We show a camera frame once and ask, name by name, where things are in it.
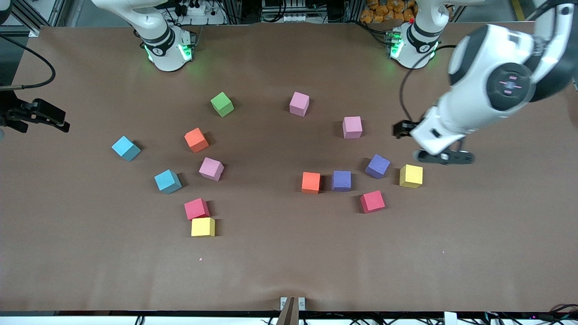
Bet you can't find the pink foam block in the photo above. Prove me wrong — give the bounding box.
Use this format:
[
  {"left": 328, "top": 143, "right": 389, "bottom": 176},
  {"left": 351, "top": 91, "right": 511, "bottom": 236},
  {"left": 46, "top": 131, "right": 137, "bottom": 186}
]
[
  {"left": 342, "top": 116, "right": 363, "bottom": 139},
  {"left": 199, "top": 157, "right": 224, "bottom": 182},
  {"left": 289, "top": 92, "right": 310, "bottom": 117}
]

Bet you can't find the red foam block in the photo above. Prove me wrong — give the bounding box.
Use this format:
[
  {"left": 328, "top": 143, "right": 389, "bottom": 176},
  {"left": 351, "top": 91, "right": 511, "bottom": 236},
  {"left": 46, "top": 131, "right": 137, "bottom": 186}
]
[
  {"left": 184, "top": 198, "right": 210, "bottom": 221},
  {"left": 360, "top": 190, "right": 386, "bottom": 214}
]

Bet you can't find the purple foam block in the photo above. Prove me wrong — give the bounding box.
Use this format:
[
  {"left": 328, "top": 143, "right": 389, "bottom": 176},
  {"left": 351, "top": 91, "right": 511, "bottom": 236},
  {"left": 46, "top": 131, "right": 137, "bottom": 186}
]
[
  {"left": 365, "top": 154, "right": 391, "bottom": 179},
  {"left": 331, "top": 170, "right": 352, "bottom": 192}
]

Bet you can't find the orange foam block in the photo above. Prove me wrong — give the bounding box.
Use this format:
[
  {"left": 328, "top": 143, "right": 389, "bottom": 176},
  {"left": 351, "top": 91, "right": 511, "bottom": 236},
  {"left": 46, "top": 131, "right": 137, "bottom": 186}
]
[
  {"left": 184, "top": 127, "right": 210, "bottom": 153},
  {"left": 302, "top": 172, "right": 321, "bottom": 194}
]

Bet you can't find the yellow foam block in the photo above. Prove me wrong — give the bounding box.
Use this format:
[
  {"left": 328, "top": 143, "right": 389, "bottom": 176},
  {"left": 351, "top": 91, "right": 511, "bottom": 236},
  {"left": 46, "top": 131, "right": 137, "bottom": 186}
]
[
  {"left": 399, "top": 164, "right": 424, "bottom": 189},
  {"left": 191, "top": 217, "right": 216, "bottom": 237}
]

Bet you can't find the blue foam block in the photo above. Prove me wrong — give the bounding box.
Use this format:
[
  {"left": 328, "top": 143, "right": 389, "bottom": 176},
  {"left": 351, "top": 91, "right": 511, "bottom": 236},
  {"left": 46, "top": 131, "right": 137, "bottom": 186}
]
[
  {"left": 154, "top": 169, "right": 182, "bottom": 195},
  {"left": 112, "top": 136, "right": 141, "bottom": 162}
]

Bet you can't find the bag of orange items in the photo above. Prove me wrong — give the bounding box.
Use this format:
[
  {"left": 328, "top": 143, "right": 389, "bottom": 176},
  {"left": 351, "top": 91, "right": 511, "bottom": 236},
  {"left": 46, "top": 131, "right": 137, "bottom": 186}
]
[{"left": 360, "top": 0, "right": 416, "bottom": 24}]

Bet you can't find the white electrical box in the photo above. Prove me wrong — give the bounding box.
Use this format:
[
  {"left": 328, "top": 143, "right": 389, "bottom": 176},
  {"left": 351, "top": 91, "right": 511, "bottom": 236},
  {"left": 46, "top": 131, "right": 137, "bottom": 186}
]
[{"left": 262, "top": 0, "right": 317, "bottom": 23}]

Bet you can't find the green foam block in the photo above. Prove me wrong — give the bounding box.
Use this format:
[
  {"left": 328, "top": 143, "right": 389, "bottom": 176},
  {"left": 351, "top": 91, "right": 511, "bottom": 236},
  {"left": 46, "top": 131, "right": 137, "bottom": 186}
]
[{"left": 210, "top": 92, "right": 235, "bottom": 118}]

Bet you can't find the white power strip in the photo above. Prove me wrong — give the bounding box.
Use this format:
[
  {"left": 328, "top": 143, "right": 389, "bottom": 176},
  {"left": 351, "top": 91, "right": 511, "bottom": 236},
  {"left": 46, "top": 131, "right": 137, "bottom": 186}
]
[{"left": 175, "top": 2, "right": 208, "bottom": 16}]

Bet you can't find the brown table cover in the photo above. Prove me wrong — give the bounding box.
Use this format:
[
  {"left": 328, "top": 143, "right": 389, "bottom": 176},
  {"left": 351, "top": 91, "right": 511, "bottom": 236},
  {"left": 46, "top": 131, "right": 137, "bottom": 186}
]
[{"left": 0, "top": 22, "right": 578, "bottom": 313}]

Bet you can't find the black left camera cable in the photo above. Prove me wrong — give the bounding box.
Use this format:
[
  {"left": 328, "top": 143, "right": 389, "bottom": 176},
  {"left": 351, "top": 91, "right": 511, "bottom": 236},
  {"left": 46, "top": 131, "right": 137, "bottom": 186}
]
[{"left": 399, "top": 44, "right": 457, "bottom": 123}]

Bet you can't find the black camera cable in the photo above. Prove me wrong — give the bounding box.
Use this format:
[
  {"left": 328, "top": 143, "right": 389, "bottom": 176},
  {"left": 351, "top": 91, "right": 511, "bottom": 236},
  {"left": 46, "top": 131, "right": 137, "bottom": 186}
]
[
  {"left": 399, "top": 44, "right": 457, "bottom": 123},
  {"left": 0, "top": 35, "right": 56, "bottom": 90}
]

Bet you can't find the black right camera cable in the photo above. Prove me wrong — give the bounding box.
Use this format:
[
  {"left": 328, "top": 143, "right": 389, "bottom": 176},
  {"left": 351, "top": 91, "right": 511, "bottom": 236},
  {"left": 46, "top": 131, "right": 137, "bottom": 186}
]
[{"left": 0, "top": 35, "right": 56, "bottom": 90}]

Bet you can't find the aluminium frame rail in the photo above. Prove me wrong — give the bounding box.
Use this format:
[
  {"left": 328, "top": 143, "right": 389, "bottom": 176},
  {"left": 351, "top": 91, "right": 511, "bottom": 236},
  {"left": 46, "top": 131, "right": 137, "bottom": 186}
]
[{"left": 0, "top": 0, "right": 68, "bottom": 37}]

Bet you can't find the metal table edge bracket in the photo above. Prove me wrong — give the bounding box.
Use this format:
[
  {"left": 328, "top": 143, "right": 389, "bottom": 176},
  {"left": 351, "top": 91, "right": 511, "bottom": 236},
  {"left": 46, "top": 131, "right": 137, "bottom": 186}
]
[{"left": 276, "top": 296, "right": 306, "bottom": 325}]

